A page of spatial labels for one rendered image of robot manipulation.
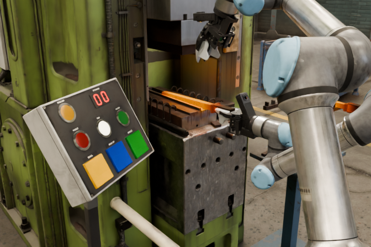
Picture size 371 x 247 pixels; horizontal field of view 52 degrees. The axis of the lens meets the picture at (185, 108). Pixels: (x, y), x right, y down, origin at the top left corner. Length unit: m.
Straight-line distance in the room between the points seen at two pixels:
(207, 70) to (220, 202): 0.63
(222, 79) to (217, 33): 0.64
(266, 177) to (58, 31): 1.07
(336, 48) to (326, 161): 0.22
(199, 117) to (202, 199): 0.36
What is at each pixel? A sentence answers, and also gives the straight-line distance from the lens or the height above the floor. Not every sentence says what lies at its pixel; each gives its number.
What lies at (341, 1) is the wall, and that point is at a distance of 9.72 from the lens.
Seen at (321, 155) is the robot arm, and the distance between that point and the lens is 0.73.
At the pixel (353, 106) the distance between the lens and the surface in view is 1.93.
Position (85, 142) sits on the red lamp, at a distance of 1.08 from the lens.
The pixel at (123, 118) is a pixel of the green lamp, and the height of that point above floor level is 1.09.
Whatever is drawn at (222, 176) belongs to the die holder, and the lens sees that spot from 1.73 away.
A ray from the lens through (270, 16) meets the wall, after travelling 10.82.
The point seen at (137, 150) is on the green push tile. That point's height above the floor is 1.00.
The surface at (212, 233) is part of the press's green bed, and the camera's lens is 1.86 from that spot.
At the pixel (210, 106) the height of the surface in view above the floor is 1.02.
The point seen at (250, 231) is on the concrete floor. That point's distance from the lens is 2.57.
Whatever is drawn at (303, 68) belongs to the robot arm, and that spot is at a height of 1.35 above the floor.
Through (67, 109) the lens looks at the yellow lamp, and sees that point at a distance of 1.08.
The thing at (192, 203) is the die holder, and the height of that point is 0.61.
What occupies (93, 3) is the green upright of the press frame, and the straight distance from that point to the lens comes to 1.41.
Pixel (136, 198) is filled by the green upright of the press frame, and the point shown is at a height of 0.60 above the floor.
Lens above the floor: 1.50
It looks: 18 degrees down
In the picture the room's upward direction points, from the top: straight up
